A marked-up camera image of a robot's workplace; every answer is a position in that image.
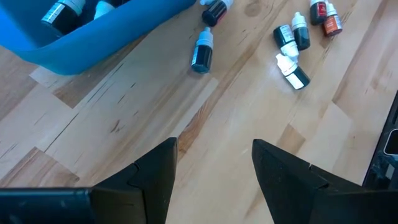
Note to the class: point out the black aluminium table frame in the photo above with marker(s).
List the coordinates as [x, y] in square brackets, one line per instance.
[382, 174]

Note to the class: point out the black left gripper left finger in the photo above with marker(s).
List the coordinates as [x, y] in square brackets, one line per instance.
[124, 199]

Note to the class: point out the blue plastic bin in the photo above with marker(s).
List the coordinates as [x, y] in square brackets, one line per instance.
[93, 46]

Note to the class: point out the small red food coloring bottle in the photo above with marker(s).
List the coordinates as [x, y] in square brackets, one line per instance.
[318, 14]

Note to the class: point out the small dark green food coloring bottle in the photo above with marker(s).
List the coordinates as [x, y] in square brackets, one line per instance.
[301, 37]

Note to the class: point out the small dark blue food coloring bottle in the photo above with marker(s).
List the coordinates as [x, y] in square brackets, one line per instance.
[202, 56]

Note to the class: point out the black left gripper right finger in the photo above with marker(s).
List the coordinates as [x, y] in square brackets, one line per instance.
[311, 199]

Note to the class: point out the small orange food coloring bottle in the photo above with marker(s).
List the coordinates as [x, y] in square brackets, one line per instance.
[332, 26]

